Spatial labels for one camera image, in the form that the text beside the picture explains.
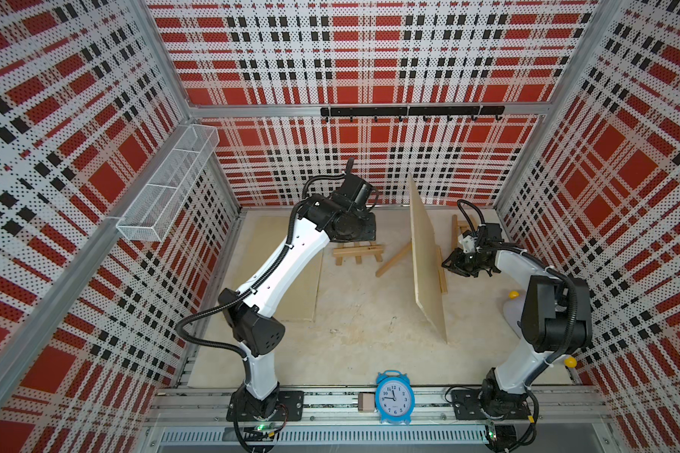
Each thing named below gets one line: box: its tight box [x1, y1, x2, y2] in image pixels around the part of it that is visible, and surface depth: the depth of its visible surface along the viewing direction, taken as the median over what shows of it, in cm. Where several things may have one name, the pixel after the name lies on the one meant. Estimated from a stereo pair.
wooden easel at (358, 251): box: [332, 240, 385, 267], surface depth 107 cm
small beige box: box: [357, 392, 375, 413], surface depth 75 cm
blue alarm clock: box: [374, 369, 416, 425], surface depth 75 cm
